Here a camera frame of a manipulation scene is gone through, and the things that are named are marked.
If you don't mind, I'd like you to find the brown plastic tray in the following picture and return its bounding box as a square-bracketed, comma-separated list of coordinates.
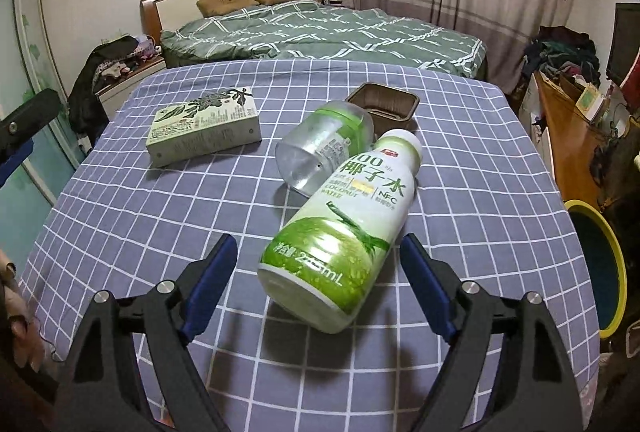
[346, 82, 420, 133]

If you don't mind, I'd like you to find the green framed card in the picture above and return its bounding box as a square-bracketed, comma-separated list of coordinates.
[575, 82, 603, 120]

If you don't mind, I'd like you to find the white green label bottle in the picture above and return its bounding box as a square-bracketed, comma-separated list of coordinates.
[257, 129, 425, 334]

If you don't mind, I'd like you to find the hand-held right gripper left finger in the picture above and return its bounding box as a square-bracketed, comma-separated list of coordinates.
[52, 233, 238, 432]

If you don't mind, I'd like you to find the black hanging garment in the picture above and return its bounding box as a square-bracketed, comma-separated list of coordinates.
[67, 36, 140, 133]

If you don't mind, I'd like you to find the yellow rimmed dark bin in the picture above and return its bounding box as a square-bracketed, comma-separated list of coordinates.
[564, 199, 628, 340]

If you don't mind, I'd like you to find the wooden side desk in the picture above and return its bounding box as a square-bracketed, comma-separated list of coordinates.
[530, 72, 608, 213]

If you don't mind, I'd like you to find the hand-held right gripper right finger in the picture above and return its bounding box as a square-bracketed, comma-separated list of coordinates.
[401, 233, 586, 432]

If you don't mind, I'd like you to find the clear plastic bottle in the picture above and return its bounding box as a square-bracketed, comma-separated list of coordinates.
[276, 101, 378, 198]

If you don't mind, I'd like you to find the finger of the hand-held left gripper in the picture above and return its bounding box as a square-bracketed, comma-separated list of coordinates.
[0, 87, 61, 185]

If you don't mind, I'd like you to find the green white carton box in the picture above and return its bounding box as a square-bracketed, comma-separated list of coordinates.
[146, 86, 262, 168]

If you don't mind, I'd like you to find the bed with green quilt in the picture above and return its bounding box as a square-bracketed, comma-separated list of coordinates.
[160, 0, 486, 78]

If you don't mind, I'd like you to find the pile of dark clothes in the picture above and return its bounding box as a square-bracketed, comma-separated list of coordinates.
[524, 25, 601, 88]

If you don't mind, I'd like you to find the person's left hand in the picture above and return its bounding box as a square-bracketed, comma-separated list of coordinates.
[0, 248, 47, 373]

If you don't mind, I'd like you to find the leaf print wardrobe door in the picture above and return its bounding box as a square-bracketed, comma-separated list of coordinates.
[0, 0, 86, 243]

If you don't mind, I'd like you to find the wooden bed headboard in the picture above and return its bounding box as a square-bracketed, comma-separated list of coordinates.
[140, 0, 315, 44]

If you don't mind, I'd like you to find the blue checked cloth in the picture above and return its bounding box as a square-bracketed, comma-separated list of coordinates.
[15, 59, 601, 432]

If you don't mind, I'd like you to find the white bedside cabinet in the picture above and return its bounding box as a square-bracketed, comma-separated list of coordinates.
[95, 57, 166, 120]

